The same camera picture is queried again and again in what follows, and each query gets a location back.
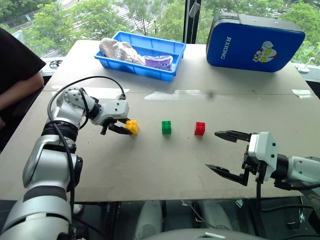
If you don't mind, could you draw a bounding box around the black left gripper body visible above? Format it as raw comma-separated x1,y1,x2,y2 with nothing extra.
100,117,119,136

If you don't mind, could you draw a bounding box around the purple patterned pouch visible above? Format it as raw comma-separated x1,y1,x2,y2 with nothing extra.
144,54,174,72

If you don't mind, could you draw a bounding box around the grey rounded shape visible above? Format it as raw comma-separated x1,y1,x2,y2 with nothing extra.
199,199,235,231
132,200,164,240

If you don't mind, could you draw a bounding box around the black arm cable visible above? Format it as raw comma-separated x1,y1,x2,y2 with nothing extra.
46,75,127,240
254,172,320,214

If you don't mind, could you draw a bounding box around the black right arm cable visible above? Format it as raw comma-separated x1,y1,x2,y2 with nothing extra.
254,172,320,214

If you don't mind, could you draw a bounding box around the small white stand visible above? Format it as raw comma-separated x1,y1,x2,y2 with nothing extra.
298,56,316,74

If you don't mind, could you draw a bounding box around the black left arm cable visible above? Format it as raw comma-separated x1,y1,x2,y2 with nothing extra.
46,75,127,240

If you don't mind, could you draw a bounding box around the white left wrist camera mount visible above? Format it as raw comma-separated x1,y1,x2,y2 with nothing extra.
90,99,130,126

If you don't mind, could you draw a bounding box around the person's black shirt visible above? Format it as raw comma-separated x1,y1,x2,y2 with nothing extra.
0,27,47,96

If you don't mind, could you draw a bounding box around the white blind cord pull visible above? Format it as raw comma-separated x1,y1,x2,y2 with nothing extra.
188,0,201,19

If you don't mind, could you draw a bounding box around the red building block cube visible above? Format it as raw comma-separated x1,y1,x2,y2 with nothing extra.
194,121,207,137

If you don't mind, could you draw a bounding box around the green building block cube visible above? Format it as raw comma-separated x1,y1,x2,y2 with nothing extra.
161,120,173,136

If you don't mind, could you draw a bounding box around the yellow building block cube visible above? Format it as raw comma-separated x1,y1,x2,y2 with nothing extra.
125,119,140,136

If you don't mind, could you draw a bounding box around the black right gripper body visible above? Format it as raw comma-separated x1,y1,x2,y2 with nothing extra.
241,142,261,177

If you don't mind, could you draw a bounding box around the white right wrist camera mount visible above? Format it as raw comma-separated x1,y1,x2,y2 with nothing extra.
249,131,279,182

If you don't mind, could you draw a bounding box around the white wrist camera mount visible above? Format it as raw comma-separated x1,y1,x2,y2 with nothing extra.
90,99,130,126
249,131,279,182

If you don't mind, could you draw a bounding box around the blue cartoon print case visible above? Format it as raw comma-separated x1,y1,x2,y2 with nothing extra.
205,12,306,74

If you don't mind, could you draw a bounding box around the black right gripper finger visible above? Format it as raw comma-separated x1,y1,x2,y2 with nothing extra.
214,129,252,144
204,162,250,187

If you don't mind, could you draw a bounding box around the blue plastic bin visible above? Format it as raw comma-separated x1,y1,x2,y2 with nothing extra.
94,30,187,83

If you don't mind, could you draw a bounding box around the white crumpled cloth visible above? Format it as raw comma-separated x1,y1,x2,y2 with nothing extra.
99,37,146,66

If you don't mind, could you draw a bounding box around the black window frame post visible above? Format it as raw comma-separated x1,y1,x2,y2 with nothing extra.
182,0,202,45

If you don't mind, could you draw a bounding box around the grey robot torso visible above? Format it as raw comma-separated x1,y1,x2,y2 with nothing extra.
143,227,268,240

